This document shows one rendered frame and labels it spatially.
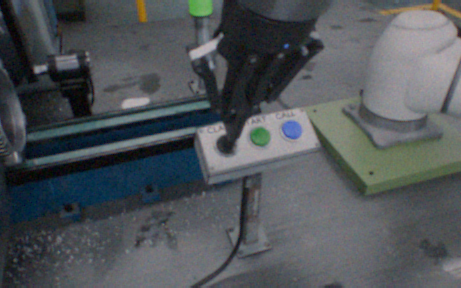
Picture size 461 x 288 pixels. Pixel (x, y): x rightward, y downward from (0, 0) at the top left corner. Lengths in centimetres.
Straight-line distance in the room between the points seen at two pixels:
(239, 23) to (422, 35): 62
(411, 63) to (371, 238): 36
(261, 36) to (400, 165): 67
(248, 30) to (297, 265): 52
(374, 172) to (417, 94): 19
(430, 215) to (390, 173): 11
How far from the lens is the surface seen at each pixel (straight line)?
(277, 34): 28
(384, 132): 96
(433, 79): 88
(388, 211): 85
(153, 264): 73
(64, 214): 82
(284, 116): 57
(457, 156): 99
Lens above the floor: 141
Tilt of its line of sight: 40 degrees down
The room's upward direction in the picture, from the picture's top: straight up
